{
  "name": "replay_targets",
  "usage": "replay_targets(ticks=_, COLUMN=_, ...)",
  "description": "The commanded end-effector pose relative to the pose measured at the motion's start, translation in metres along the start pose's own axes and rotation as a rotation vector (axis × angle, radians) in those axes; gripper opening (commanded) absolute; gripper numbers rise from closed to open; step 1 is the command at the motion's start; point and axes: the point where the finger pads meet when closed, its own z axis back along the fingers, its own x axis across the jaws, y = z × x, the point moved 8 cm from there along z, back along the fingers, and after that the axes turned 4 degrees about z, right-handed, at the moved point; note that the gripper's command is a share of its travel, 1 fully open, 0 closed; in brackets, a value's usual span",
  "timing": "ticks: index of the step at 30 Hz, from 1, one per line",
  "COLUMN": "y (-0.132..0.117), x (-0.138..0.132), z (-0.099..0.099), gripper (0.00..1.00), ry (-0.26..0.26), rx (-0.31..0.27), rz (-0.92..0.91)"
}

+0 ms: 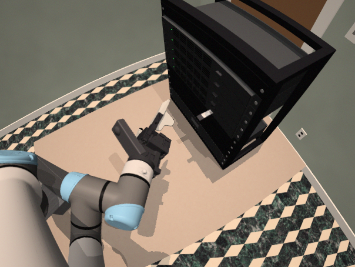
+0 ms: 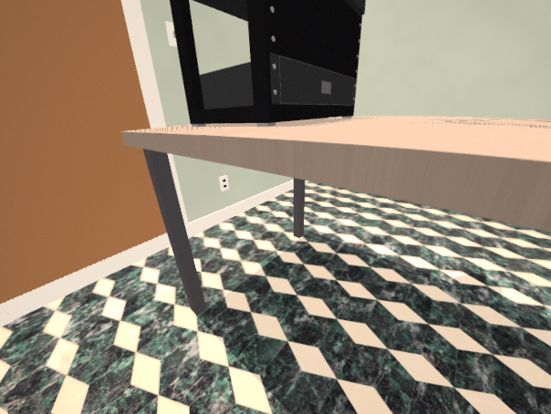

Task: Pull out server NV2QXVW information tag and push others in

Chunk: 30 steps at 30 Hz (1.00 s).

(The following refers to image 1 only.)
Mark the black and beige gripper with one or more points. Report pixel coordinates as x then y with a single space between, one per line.
156 144

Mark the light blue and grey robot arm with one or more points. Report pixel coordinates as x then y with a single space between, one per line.
25 237

